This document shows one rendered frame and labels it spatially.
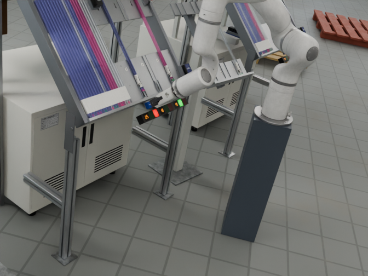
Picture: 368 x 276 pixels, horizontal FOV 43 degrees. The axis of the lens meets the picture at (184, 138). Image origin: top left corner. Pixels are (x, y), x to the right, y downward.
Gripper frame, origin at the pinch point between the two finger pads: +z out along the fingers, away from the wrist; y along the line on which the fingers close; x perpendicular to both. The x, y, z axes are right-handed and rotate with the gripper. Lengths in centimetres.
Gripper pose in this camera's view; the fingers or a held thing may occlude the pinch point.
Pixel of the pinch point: (154, 102)
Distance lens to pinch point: 210.2
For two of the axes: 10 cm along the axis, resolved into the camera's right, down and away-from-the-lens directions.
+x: -4.2, -9.1, -0.4
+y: 5.9, -3.1, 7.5
